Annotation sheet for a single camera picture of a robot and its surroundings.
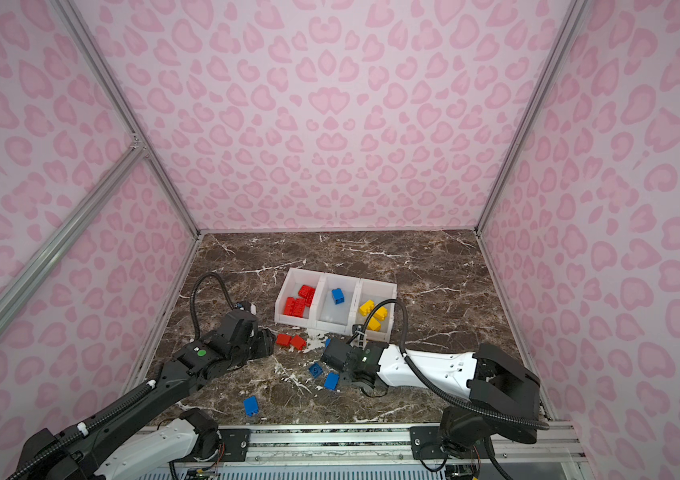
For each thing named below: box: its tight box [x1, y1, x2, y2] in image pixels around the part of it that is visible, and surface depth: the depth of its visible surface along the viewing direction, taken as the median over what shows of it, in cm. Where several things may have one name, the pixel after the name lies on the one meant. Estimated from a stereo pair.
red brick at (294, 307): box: [283, 296, 305, 318], surface depth 98 cm
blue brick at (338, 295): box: [331, 288, 345, 305], surface depth 102 cm
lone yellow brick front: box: [359, 299, 375, 317], surface depth 97 cm
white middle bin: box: [308, 273, 362, 335], surface depth 97 cm
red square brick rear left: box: [275, 333, 292, 346], surface depth 92 cm
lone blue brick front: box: [243, 396, 259, 417], surface depth 82 cm
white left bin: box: [274, 268, 325, 328], surface depth 95 cm
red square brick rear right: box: [290, 335, 307, 351], surface depth 92 cm
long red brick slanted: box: [298, 284, 316, 303], surface depth 102 cm
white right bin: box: [352, 278, 398, 343], surface depth 96 cm
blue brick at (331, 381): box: [324, 372, 340, 391], surface depth 84 cm
